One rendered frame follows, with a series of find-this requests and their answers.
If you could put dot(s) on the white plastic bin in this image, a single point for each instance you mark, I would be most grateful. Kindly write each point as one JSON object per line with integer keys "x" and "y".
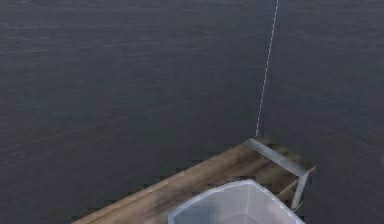
{"x": 238, "y": 205}

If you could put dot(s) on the grey metal bracket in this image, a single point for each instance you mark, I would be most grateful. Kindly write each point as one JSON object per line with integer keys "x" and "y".
{"x": 276, "y": 157}

